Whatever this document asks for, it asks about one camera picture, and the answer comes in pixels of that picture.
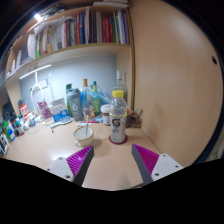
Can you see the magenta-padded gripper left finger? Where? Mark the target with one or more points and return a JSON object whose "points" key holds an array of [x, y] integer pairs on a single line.
{"points": [[77, 161]]}

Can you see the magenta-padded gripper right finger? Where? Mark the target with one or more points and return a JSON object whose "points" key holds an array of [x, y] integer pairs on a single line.
{"points": [[146, 160]]}

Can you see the clear yellow-capped drink bottle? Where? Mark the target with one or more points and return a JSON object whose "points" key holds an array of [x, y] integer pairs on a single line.
{"points": [[118, 120]]}

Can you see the cream ceramic mug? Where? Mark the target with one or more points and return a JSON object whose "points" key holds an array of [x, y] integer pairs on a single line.
{"points": [[82, 138]]}

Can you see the metal spoon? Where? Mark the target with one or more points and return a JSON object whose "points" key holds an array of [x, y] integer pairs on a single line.
{"points": [[87, 125]]}

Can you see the flat round red coaster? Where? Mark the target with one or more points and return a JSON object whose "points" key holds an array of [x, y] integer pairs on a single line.
{"points": [[113, 141]]}

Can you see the brown mug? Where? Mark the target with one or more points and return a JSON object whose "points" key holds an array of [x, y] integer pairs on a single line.
{"points": [[134, 118]]}

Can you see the brown jar with white lid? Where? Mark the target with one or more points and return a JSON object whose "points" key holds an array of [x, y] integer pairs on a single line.
{"points": [[105, 116]]}

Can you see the blue and white box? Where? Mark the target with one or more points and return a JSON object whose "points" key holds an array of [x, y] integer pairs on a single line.
{"points": [[59, 110]]}

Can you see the small pink box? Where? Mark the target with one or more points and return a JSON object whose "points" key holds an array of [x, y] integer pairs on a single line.
{"points": [[44, 110]]}

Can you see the clear bottle with gold cap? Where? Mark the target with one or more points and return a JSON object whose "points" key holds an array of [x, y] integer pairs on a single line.
{"points": [[86, 100]]}

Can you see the clear bottle with green cap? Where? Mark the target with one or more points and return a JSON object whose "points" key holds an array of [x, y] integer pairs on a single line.
{"points": [[96, 101]]}

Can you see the red and white canister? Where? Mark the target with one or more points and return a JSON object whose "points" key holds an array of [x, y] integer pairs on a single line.
{"points": [[24, 110]]}

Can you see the tall clear glass bottle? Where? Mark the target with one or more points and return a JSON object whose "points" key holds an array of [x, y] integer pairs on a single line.
{"points": [[120, 83]]}

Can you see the ceiling tube light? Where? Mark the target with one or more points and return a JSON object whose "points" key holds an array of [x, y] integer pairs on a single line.
{"points": [[38, 17]]}

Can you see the white wall power strip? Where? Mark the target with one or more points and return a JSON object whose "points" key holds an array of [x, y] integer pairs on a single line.
{"points": [[41, 84]]}

